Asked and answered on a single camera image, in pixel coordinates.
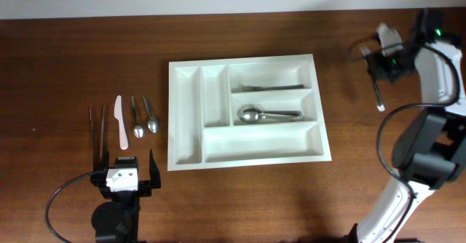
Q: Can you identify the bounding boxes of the metal serrated tongs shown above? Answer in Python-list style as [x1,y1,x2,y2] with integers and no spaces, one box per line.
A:
[89,107,105,171]

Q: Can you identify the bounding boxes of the pink plastic knife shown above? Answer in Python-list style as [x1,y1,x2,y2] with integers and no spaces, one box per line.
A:
[114,95,129,150]

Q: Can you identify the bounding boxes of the metal fork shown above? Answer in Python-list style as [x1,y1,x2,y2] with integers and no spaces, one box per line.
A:
[360,46,385,112]
[241,84,305,92]

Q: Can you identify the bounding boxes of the small metal teaspoon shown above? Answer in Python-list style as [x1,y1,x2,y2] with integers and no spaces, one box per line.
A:
[143,95,159,133]
[131,96,144,138]

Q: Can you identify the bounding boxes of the large metal spoon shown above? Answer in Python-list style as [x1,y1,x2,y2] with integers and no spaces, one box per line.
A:
[238,107,302,116]
[237,111,304,124]

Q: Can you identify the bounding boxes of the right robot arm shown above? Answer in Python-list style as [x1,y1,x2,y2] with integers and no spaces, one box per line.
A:
[343,8,465,243]

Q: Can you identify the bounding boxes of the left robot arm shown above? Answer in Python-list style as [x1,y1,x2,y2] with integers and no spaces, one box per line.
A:
[90,151,161,242]

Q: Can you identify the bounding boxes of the white plastic cutlery tray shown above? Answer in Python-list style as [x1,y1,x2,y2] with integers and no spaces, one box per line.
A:
[167,54,331,171]

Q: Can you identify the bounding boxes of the left black cable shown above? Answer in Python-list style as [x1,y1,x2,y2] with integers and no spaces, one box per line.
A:
[44,170,106,243]

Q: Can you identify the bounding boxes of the black cable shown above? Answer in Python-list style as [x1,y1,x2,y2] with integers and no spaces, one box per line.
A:
[347,35,460,243]
[44,170,106,243]

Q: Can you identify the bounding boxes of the right black cable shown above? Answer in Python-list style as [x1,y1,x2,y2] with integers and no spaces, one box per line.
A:
[347,35,460,243]

